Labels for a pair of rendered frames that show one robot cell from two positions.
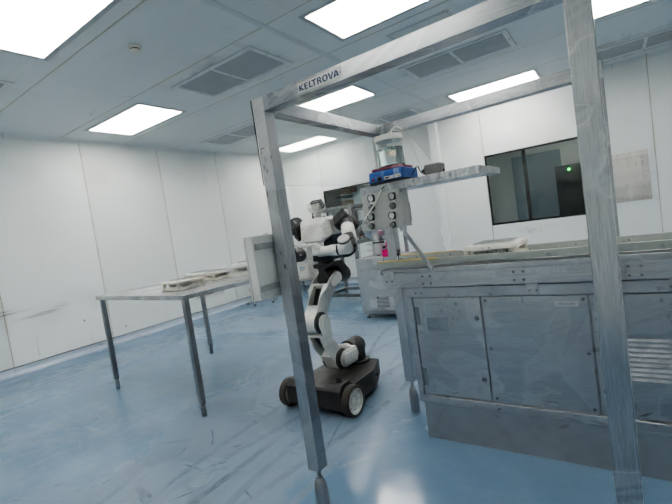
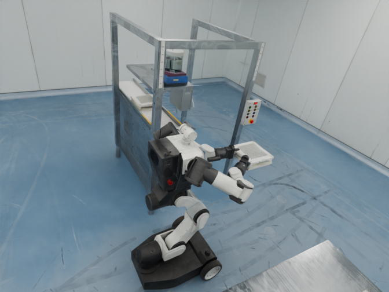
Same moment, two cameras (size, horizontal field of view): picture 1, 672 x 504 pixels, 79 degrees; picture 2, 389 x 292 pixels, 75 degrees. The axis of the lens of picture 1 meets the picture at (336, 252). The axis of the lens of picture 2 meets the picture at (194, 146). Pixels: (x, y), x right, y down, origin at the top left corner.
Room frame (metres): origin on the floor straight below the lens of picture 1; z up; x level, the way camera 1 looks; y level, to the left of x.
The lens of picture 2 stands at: (4.15, 0.56, 2.12)
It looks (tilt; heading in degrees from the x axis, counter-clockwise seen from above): 33 degrees down; 198
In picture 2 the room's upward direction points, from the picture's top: 9 degrees clockwise
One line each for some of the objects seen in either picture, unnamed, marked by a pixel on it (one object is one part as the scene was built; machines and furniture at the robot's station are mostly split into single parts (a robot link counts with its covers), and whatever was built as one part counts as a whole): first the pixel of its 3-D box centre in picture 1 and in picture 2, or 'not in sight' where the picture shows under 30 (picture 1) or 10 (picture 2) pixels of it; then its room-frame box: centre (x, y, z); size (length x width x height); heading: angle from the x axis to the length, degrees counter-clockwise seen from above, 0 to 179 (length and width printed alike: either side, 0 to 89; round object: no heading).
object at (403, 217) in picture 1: (386, 209); (180, 95); (2.17, -0.29, 1.25); 0.22 x 0.11 x 0.20; 55
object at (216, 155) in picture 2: (303, 255); (212, 156); (2.62, 0.21, 1.05); 0.11 x 0.11 x 0.11; 46
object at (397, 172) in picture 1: (392, 175); not in sight; (2.22, -0.36, 1.43); 0.21 x 0.20 x 0.09; 145
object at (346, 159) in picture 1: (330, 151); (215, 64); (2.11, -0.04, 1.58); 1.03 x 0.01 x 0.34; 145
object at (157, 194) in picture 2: (333, 271); (167, 194); (2.98, 0.04, 0.88); 0.28 x 0.13 x 0.18; 144
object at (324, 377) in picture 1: (338, 369); (172, 249); (2.89, 0.10, 0.19); 0.64 x 0.52 x 0.33; 144
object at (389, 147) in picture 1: (389, 150); not in sight; (2.23, -0.36, 1.57); 0.15 x 0.15 x 0.19
